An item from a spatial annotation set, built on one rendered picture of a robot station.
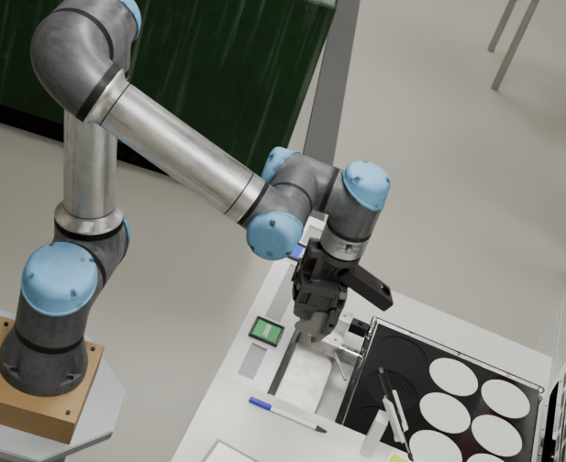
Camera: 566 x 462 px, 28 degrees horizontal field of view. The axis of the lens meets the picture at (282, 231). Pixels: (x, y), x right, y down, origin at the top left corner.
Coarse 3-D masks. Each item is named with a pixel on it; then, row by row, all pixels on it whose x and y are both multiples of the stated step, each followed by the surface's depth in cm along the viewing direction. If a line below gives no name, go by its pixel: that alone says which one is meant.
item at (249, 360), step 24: (288, 264) 226; (264, 288) 218; (288, 288) 221; (264, 312) 213; (288, 312) 215; (240, 336) 205; (288, 336) 209; (240, 360) 201; (264, 360) 202; (264, 384) 198
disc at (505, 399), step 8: (488, 384) 224; (496, 384) 225; (504, 384) 226; (512, 384) 227; (488, 392) 223; (496, 392) 223; (504, 392) 224; (512, 392) 225; (520, 392) 225; (488, 400) 221; (496, 400) 222; (504, 400) 222; (512, 400) 223; (520, 400) 224; (496, 408) 220; (504, 408) 220; (512, 408) 221; (520, 408) 222; (528, 408) 222; (512, 416) 219; (520, 416) 220
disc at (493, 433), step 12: (480, 420) 216; (492, 420) 217; (504, 420) 218; (480, 432) 213; (492, 432) 214; (504, 432) 215; (516, 432) 216; (480, 444) 210; (492, 444) 211; (504, 444) 212; (516, 444) 213
